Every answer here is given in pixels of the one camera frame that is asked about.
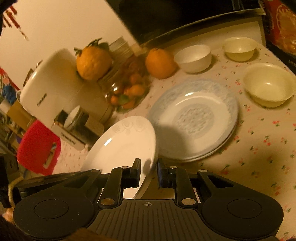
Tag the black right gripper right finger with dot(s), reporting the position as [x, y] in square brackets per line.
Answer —
[220, 209]

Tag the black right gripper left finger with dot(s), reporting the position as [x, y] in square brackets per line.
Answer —
[58, 211]

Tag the white swirl pattern plate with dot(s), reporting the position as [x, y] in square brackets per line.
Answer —
[131, 138]

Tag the blue floral plate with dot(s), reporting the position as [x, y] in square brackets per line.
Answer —
[195, 107]
[176, 146]

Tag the white ceramic bowl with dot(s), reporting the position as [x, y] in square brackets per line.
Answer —
[194, 59]

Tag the white kitchen appliance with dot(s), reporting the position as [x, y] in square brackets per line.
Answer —
[54, 89]

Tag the red plastic stool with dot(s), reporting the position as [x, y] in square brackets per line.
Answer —
[39, 149]

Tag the dark tea leaf jar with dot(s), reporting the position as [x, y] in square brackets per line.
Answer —
[77, 117]

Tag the cherry print tablecloth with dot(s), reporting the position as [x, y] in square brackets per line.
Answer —
[261, 152]

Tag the glass jar of kumquats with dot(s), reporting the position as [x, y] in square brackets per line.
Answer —
[126, 84]

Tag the large citrus on jar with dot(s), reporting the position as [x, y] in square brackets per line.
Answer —
[94, 60]

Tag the cream bowl near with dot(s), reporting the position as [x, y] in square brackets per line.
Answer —
[269, 85]

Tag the cream bowl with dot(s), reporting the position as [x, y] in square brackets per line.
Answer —
[239, 49]
[269, 85]

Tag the stacked tin cans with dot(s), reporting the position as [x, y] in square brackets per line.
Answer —
[121, 50]

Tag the large orange citrus on table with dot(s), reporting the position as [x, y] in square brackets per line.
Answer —
[160, 63]

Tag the cream bowl far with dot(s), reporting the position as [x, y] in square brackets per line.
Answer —
[239, 49]

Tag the black Midea microwave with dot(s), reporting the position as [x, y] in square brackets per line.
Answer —
[159, 21]

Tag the red gift box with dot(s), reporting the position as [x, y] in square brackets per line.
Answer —
[280, 25]

